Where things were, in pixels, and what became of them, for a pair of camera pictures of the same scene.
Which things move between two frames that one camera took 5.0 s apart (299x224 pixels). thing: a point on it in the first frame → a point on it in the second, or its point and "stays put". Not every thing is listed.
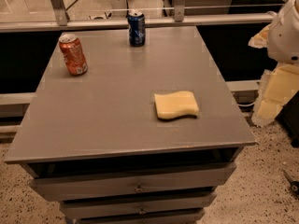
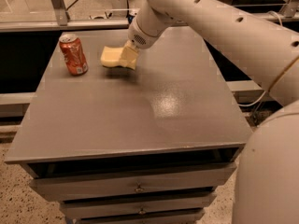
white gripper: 285,37 → 140,35
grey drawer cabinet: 120,133 stays put
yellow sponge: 175,105 → 110,56
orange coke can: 73,54 stays put
